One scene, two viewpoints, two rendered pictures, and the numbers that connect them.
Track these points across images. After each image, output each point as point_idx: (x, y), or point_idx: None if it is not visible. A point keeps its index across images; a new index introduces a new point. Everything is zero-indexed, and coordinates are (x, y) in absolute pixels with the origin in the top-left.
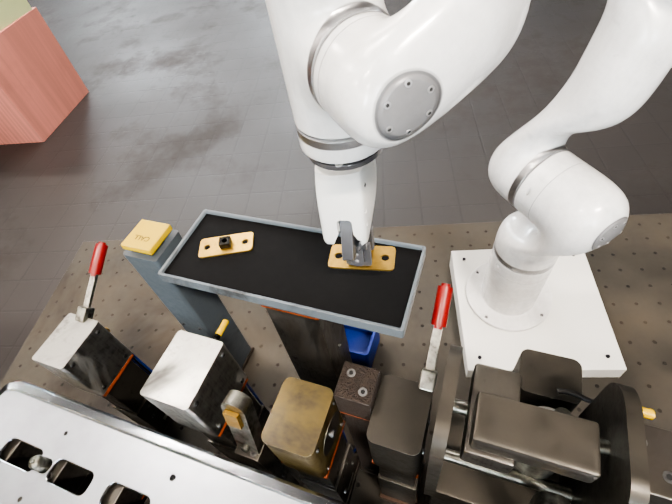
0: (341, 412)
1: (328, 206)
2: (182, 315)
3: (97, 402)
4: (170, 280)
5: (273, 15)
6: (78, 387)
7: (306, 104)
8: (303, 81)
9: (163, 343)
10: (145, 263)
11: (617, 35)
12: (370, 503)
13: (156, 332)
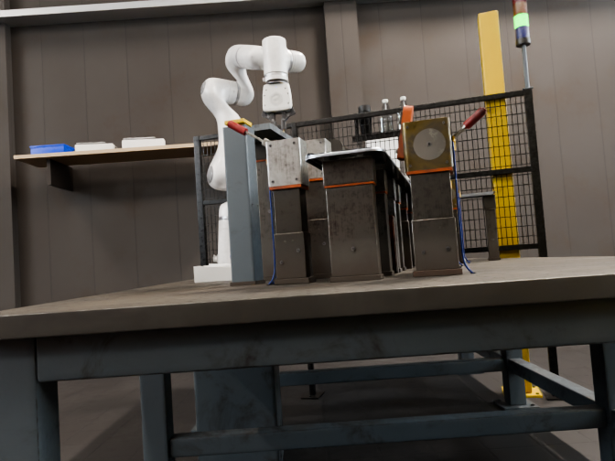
0: None
1: (290, 92)
2: (253, 190)
3: (282, 287)
4: (272, 127)
5: (281, 45)
6: (304, 180)
7: (285, 63)
8: (288, 57)
9: (221, 289)
10: (251, 132)
11: (233, 117)
12: None
13: (204, 291)
